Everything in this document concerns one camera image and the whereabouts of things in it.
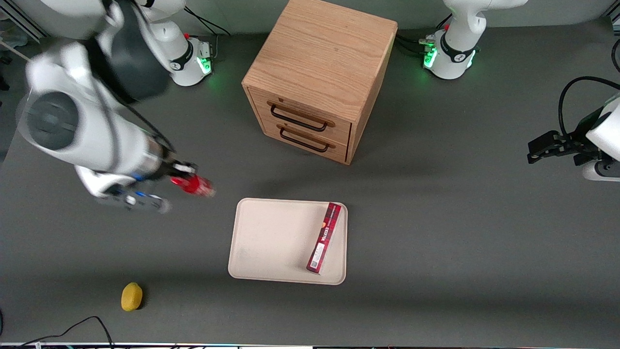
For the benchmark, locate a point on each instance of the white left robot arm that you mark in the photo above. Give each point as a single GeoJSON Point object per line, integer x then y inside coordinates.
{"type": "Point", "coordinates": [455, 58]}

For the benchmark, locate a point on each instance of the long red biscuit box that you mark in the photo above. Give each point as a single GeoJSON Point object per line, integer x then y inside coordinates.
{"type": "Point", "coordinates": [325, 237]}

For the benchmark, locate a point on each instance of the wooden two-drawer cabinet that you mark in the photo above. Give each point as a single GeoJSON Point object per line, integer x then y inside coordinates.
{"type": "Point", "coordinates": [319, 53]}

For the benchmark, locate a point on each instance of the aluminium frame profile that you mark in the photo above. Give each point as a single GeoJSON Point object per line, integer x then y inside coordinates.
{"type": "Point", "coordinates": [22, 22]}

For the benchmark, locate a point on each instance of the wooden drawer front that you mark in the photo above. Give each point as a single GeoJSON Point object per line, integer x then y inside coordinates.
{"type": "Point", "coordinates": [300, 114]}
{"type": "Point", "coordinates": [310, 143]}

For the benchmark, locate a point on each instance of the yellow lemon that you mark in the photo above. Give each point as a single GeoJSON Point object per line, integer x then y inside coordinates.
{"type": "Point", "coordinates": [131, 296]}

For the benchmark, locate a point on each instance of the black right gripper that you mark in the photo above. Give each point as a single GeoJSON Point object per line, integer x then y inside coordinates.
{"type": "Point", "coordinates": [168, 169]}

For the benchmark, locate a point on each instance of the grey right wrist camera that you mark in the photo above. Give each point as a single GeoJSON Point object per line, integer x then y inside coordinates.
{"type": "Point", "coordinates": [138, 199]}

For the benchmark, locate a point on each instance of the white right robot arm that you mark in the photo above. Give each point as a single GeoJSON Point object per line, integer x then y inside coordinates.
{"type": "Point", "coordinates": [82, 126]}

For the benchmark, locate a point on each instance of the cream rectangular plastic tray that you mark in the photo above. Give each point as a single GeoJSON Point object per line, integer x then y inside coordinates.
{"type": "Point", "coordinates": [276, 242]}

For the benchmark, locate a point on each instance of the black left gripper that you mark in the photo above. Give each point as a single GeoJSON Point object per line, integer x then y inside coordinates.
{"type": "Point", "coordinates": [576, 142]}

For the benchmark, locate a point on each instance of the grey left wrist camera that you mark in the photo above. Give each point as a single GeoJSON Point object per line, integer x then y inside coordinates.
{"type": "Point", "coordinates": [600, 172]}

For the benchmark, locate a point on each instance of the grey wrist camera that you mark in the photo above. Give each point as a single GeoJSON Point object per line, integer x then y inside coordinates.
{"type": "Point", "coordinates": [600, 172]}
{"type": "Point", "coordinates": [138, 199]}

